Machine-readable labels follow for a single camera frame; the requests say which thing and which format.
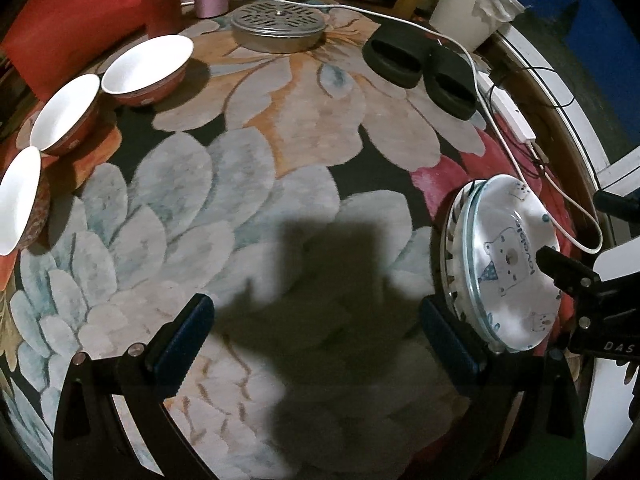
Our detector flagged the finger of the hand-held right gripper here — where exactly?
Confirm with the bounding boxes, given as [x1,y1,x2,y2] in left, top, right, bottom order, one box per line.
[594,188,640,217]
[536,246,602,297]

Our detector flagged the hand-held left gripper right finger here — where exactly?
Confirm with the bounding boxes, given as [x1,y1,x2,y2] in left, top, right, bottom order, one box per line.
[419,295,588,480]

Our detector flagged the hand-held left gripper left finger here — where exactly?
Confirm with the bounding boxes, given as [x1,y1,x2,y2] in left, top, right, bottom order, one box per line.
[52,293,216,480]

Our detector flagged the white plate with dark petals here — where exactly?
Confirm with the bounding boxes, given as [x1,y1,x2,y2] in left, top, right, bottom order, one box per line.
[439,180,482,323]

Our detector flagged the white bowl with red outside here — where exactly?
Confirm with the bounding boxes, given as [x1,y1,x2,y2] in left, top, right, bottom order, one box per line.
[29,73,101,156]
[101,34,195,107]
[0,146,52,256]

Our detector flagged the white panel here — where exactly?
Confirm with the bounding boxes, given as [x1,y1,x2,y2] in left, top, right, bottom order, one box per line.
[590,247,640,466]

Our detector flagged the white power strip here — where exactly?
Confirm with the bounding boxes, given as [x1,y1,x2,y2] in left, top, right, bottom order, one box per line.
[477,70,540,147]

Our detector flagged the blue door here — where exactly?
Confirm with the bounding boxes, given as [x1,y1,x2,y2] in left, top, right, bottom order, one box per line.
[510,0,640,171]

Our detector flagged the floral rug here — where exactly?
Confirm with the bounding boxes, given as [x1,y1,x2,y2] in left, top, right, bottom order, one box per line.
[0,0,603,480]

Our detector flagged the white plastic bucket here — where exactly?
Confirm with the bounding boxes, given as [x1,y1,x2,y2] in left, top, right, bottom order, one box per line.
[428,0,527,54]

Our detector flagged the round perforated metal tin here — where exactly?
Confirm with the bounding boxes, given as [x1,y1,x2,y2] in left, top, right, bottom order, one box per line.
[230,2,325,54]

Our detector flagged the red paper bag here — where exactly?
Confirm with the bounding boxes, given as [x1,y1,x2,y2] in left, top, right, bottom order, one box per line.
[0,0,152,102]

